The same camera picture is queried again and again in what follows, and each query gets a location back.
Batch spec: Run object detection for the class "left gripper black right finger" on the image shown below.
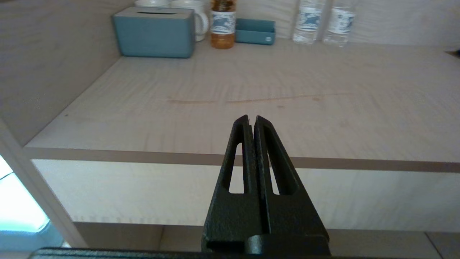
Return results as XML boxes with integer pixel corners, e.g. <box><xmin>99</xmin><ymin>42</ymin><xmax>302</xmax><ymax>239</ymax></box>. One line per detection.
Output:
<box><xmin>254</xmin><ymin>115</ymin><xmax>330</xmax><ymax>254</ymax></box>

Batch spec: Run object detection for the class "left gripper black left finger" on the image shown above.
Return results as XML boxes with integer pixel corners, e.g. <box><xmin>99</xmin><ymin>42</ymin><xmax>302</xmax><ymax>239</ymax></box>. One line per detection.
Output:
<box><xmin>201</xmin><ymin>115</ymin><xmax>269</xmax><ymax>253</ymax></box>

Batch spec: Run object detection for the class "light wood cabinet front panel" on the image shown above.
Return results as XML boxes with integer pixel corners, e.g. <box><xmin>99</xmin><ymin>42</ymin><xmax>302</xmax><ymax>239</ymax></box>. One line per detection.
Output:
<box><xmin>32</xmin><ymin>159</ymin><xmax>460</xmax><ymax>232</ymax></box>

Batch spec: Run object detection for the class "small teal tray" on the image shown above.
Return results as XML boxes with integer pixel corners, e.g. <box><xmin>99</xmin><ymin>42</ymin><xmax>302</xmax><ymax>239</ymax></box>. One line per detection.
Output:
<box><xmin>235</xmin><ymin>18</ymin><xmax>276</xmax><ymax>45</ymax></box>

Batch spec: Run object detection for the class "amber tea bottle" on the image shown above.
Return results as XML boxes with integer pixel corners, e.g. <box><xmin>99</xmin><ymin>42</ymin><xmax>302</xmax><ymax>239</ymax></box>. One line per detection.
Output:
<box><xmin>210</xmin><ymin>0</ymin><xmax>236</xmax><ymax>49</ymax></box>

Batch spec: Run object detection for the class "clear water bottle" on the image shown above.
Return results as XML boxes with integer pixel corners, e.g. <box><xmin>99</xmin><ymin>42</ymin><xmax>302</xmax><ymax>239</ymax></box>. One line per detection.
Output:
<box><xmin>293</xmin><ymin>0</ymin><xmax>325</xmax><ymax>45</ymax></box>
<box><xmin>323</xmin><ymin>0</ymin><xmax>357</xmax><ymax>47</ymax></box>

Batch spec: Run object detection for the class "blue-grey tissue box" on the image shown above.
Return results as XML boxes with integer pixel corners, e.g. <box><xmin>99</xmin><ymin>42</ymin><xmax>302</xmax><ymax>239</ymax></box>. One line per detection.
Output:
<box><xmin>112</xmin><ymin>7</ymin><xmax>196</xmax><ymax>59</ymax></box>

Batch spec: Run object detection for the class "white cup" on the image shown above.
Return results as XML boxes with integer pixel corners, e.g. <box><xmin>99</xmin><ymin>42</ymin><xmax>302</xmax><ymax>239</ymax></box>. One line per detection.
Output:
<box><xmin>134</xmin><ymin>0</ymin><xmax>171</xmax><ymax>8</ymax></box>

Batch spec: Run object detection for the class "white mug with handle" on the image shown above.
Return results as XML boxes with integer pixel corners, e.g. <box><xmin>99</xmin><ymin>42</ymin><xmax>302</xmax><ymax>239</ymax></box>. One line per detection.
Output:
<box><xmin>170</xmin><ymin>0</ymin><xmax>209</xmax><ymax>42</ymax></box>

